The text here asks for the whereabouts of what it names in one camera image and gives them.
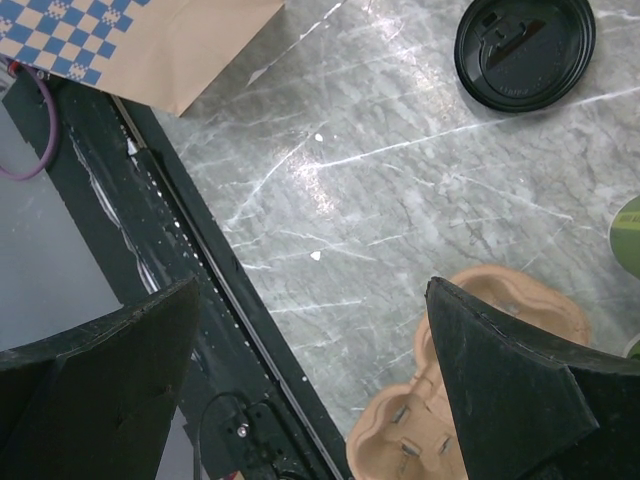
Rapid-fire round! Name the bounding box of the brown pulp cup carrier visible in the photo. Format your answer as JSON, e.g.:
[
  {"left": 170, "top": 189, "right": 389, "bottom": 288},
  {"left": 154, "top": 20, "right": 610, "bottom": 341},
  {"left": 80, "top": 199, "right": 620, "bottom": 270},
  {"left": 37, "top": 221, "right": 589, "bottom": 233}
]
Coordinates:
[{"left": 346, "top": 264, "right": 591, "bottom": 480}]

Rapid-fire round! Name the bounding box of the paper takeout bag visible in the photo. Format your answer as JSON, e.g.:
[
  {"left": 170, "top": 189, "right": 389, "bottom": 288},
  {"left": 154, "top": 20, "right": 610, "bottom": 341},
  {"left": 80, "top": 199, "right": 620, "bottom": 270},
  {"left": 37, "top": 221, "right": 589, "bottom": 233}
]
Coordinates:
[{"left": 1, "top": 0, "right": 283, "bottom": 116}]

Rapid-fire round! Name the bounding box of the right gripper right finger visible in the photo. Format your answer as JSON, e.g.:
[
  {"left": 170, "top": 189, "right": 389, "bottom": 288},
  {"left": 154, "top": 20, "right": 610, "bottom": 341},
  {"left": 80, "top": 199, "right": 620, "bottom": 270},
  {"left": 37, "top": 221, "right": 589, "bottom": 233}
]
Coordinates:
[{"left": 425, "top": 277, "right": 639, "bottom": 479}]

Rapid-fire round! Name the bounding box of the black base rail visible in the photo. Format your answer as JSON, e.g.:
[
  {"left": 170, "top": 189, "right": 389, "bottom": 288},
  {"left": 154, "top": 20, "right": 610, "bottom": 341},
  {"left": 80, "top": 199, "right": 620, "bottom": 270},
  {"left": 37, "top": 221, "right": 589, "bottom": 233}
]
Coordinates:
[{"left": 1, "top": 74, "right": 351, "bottom": 480}]

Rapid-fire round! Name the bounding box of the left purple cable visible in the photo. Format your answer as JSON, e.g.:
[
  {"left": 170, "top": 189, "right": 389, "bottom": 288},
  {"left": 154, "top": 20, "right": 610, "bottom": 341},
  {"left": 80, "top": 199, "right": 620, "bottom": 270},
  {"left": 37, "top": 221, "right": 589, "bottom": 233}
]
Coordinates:
[{"left": 0, "top": 58, "right": 62, "bottom": 181}]

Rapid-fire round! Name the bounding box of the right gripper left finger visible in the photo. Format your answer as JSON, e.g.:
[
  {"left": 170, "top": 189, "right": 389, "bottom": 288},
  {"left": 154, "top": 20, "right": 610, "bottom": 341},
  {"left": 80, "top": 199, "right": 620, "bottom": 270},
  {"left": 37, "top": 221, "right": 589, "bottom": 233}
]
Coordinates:
[{"left": 1, "top": 278, "right": 200, "bottom": 479}]

